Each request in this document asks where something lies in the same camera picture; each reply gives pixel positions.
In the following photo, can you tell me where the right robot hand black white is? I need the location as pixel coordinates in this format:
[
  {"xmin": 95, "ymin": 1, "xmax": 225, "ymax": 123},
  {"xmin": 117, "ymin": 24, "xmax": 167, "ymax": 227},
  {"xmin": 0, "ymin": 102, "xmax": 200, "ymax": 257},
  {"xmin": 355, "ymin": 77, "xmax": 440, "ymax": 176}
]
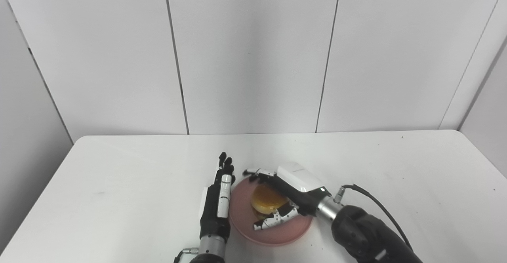
[{"xmin": 242, "ymin": 162, "xmax": 332, "ymax": 231}]

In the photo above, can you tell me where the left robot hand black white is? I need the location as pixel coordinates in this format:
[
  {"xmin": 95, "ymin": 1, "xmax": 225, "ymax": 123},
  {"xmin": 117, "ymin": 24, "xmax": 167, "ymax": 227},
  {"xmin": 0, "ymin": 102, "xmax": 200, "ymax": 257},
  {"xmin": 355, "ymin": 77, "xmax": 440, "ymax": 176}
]
[{"xmin": 198, "ymin": 152, "xmax": 236, "ymax": 240}]

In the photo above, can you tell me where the toy hamburger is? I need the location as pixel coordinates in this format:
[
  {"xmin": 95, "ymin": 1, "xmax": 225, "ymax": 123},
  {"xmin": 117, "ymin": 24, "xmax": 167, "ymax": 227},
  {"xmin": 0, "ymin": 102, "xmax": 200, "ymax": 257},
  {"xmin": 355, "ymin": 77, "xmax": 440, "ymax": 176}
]
[{"xmin": 251, "ymin": 183, "xmax": 290, "ymax": 221}]

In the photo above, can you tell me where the pink plate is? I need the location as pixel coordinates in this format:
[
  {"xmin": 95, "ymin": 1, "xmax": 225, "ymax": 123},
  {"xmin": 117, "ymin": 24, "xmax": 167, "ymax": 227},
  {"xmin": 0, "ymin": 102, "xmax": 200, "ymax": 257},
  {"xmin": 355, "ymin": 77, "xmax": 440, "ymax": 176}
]
[{"xmin": 229, "ymin": 176, "xmax": 313, "ymax": 247}]

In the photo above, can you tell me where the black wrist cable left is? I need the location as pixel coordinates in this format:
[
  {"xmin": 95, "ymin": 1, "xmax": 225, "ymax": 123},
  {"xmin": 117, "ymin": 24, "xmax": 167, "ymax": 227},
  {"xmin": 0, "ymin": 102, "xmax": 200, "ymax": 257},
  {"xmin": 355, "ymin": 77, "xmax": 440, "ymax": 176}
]
[{"xmin": 173, "ymin": 248, "xmax": 199, "ymax": 263}]

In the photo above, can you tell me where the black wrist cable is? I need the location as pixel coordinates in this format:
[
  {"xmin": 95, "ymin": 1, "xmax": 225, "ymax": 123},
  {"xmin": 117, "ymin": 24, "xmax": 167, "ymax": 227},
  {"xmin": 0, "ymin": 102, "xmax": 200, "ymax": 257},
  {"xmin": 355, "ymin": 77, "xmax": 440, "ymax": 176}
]
[
  {"xmin": 334, "ymin": 184, "xmax": 414, "ymax": 252},
  {"xmin": 173, "ymin": 248, "xmax": 199, "ymax": 263}
]

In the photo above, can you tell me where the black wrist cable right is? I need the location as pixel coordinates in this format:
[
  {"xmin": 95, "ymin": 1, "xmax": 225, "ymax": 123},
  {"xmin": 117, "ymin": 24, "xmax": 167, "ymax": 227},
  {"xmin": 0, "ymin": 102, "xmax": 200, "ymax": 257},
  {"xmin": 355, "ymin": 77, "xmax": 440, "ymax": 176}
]
[{"xmin": 334, "ymin": 184, "xmax": 414, "ymax": 252}]

